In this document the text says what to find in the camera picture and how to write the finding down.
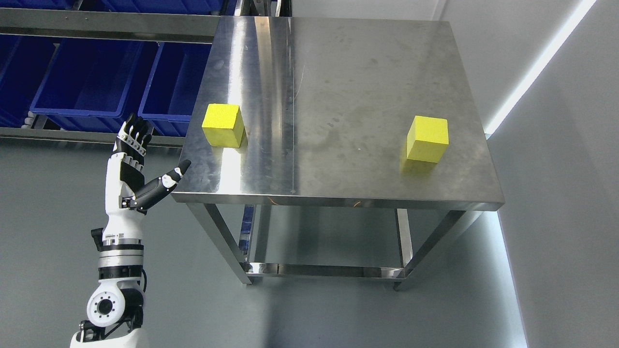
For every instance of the yellow foam block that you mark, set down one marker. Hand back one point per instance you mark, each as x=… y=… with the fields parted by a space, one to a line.
x=223 y=125
x=427 y=139

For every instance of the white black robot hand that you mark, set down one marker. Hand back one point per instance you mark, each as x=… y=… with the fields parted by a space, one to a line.
x=128 y=197

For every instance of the blue plastic bin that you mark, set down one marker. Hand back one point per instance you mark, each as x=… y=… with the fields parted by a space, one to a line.
x=94 y=85
x=172 y=87
x=23 y=64

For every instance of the stainless steel table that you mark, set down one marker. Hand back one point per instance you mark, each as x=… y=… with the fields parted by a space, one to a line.
x=327 y=105

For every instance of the metal shelf rack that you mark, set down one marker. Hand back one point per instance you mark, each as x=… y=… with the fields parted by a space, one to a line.
x=78 y=23

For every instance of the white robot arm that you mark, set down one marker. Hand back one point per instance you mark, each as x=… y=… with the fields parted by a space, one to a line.
x=115 y=310

